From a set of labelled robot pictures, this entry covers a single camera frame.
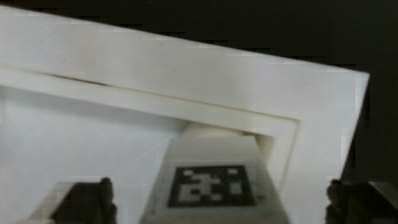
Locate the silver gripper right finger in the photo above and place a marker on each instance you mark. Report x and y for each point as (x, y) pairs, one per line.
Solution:
(362, 203)

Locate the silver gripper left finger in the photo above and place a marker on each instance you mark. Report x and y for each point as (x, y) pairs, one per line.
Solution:
(87, 207)

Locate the white table leg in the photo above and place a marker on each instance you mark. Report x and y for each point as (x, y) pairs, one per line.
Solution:
(213, 188)

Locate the white square table top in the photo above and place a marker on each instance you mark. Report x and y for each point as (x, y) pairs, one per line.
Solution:
(287, 99)

